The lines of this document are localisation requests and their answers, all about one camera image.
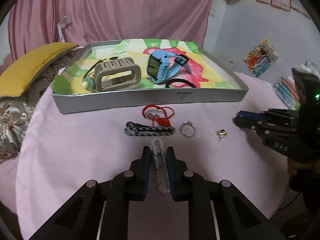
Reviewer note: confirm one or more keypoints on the pink blanket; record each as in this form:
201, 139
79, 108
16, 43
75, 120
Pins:
75, 155

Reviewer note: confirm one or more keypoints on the colourful painted paper liner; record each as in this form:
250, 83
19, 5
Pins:
210, 75

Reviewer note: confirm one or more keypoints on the small gold earring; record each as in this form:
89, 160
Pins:
221, 132

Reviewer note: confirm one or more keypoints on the grey shallow cardboard tray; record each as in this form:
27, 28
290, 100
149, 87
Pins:
150, 100

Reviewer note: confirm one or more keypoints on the pink curtain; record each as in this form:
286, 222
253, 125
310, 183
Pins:
112, 7

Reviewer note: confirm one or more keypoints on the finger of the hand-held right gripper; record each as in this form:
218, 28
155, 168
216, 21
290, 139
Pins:
243, 124
246, 114

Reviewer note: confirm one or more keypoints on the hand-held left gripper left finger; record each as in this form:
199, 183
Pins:
146, 172

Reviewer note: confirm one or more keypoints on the black hairpin with pale bead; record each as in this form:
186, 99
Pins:
88, 83

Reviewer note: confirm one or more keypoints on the floral patterned pillow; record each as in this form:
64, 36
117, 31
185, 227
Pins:
17, 120

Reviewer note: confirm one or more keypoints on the stack of books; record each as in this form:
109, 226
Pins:
286, 90

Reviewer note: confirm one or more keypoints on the yellow pillow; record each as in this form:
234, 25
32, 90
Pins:
27, 65

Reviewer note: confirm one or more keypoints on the white folding lamp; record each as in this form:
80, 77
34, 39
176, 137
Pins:
60, 31

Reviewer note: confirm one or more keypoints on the white crumpled bag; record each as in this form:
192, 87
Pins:
308, 67

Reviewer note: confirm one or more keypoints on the white speckled hair clip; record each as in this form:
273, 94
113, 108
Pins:
160, 167

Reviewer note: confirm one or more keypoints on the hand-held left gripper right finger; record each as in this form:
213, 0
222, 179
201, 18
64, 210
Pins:
172, 172

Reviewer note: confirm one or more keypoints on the colourful wall painting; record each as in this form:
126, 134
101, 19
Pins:
261, 57

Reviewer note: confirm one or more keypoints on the blue smartwatch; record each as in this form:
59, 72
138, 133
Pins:
162, 65

